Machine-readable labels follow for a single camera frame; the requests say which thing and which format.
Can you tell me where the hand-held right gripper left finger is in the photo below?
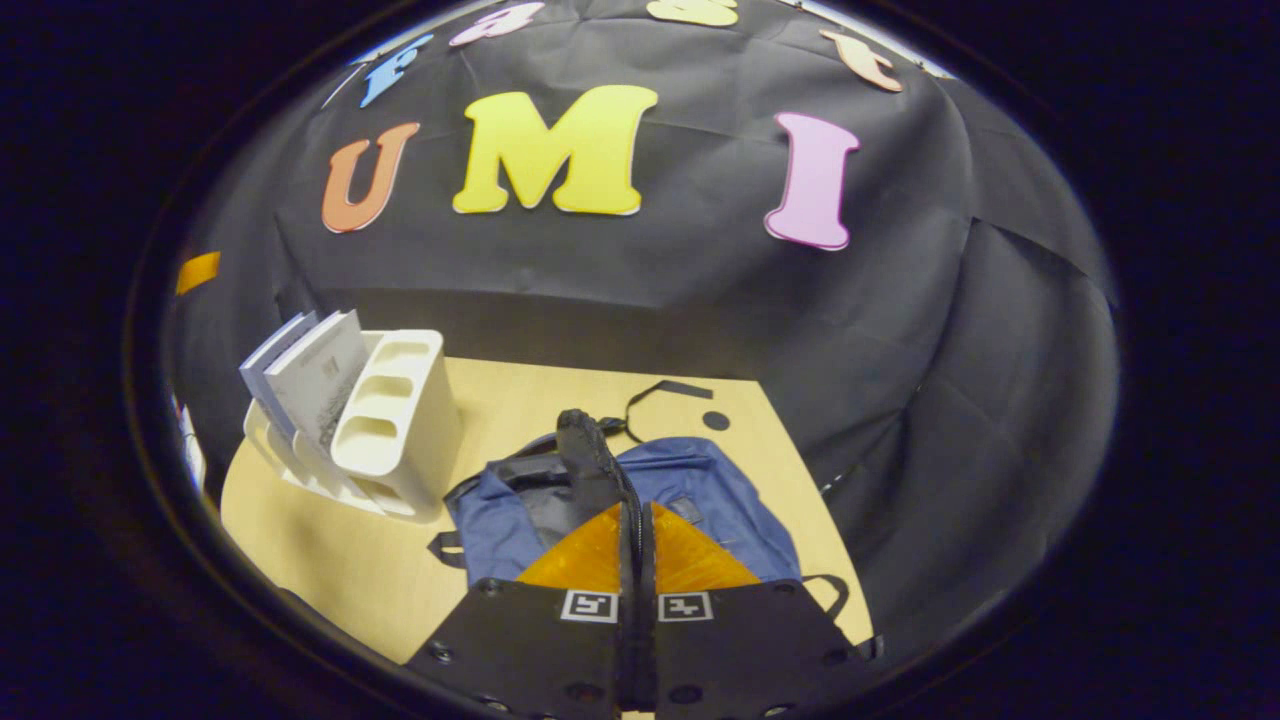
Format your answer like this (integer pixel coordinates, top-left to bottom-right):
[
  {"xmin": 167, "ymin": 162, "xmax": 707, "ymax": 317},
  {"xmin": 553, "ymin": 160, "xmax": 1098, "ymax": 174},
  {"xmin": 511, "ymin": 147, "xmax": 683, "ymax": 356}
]
[{"xmin": 405, "ymin": 500, "xmax": 639, "ymax": 720}]

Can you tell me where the black backdrop cloth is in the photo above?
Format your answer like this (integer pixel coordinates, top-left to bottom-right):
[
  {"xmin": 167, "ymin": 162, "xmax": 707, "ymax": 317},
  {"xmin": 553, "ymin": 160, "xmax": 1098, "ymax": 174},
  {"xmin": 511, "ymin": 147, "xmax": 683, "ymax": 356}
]
[{"xmin": 165, "ymin": 0, "xmax": 1121, "ymax": 661}]

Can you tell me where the blue schoolbag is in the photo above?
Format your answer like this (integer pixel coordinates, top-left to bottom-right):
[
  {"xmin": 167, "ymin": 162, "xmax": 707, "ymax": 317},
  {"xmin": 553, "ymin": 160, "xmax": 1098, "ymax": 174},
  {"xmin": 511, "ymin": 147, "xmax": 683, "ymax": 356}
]
[{"xmin": 430, "ymin": 380, "xmax": 851, "ymax": 621}]

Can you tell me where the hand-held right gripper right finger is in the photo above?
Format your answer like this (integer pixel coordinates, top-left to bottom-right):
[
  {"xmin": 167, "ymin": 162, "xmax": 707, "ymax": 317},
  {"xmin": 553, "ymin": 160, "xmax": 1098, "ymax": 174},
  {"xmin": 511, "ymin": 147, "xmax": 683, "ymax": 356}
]
[{"xmin": 638, "ymin": 500, "xmax": 876, "ymax": 720}]

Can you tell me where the white bookshelf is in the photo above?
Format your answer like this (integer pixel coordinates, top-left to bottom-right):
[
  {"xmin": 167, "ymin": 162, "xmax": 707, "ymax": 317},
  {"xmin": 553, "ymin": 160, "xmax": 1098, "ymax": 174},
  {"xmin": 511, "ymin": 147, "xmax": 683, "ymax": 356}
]
[{"xmin": 243, "ymin": 328, "xmax": 463, "ymax": 524}]

